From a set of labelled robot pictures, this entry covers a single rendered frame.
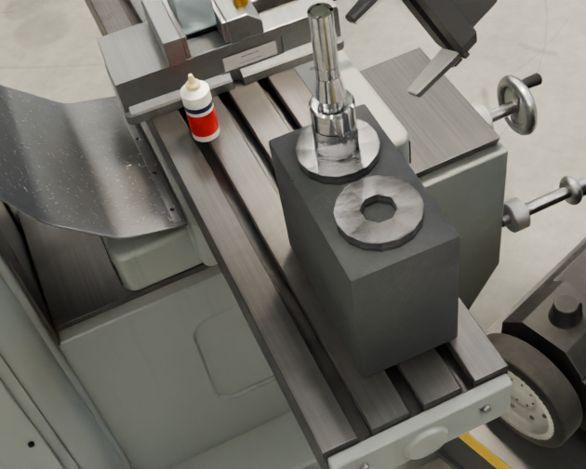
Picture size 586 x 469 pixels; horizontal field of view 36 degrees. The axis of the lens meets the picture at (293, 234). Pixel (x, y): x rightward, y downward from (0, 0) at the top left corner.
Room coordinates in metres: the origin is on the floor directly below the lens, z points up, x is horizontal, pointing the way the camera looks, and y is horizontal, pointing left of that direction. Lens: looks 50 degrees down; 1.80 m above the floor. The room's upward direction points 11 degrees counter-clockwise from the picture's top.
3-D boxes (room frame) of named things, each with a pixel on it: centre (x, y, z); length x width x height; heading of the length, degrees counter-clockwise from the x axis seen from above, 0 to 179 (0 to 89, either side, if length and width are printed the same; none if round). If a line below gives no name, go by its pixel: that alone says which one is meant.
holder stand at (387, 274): (0.63, -0.08, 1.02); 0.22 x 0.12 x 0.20; 14
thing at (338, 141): (0.68, -0.06, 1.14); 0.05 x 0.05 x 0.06
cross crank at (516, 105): (1.17, -0.42, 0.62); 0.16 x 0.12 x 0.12; 105
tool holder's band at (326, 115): (0.68, -0.06, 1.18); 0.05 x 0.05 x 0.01
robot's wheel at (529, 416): (0.67, -0.31, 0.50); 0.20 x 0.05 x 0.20; 34
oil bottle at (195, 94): (0.95, 0.09, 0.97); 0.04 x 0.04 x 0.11
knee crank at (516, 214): (1.05, -0.48, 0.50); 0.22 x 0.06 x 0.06; 105
